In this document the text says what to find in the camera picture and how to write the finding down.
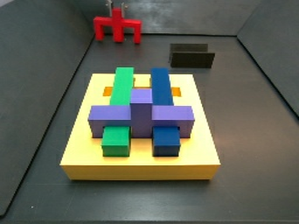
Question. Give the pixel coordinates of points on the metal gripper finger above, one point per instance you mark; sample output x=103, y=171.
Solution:
x=110, y=6
x=123, y=7

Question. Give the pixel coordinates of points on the red E-shaped block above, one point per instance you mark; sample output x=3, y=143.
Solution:
x=118, y=23

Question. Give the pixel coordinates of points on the yellow board base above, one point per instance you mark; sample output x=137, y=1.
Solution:
x=85, y=163

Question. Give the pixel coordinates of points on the black U-shaped holder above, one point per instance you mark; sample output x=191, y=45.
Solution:
x=191, y=56

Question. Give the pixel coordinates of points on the purple E-shaped block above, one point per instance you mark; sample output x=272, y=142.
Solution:
x=142, y=116

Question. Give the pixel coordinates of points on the green long block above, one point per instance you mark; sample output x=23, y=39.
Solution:
x=115, y=142

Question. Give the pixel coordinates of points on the blue long block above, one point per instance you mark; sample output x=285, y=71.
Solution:
x=166, y=135

